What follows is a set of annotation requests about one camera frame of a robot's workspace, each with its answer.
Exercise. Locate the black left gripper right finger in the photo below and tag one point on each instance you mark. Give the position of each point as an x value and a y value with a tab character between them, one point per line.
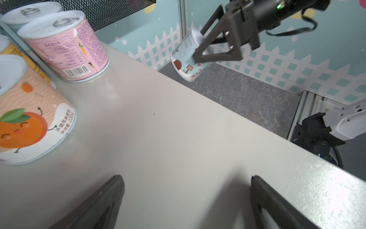
272	211

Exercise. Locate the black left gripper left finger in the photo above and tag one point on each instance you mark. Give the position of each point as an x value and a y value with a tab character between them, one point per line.
98	211

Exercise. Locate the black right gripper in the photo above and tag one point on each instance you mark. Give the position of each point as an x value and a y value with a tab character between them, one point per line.
240	25

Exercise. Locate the teal label floor can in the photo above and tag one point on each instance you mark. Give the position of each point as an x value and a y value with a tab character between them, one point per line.
182	56

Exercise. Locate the red label food can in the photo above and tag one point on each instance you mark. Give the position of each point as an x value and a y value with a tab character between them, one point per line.
35	118

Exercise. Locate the white lid can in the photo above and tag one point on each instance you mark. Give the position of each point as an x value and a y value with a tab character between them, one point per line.
67	43

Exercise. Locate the yellow label food can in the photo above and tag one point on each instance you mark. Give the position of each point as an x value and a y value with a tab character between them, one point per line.
9	49

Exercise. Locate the teal brown label can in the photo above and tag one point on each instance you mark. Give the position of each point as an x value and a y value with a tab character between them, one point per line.
21	16

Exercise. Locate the grey metal counter cabinet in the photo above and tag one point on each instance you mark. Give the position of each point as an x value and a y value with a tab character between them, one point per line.
186	161

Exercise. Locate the black mesh wall basket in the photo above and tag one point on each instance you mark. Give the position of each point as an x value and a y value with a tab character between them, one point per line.
101	13

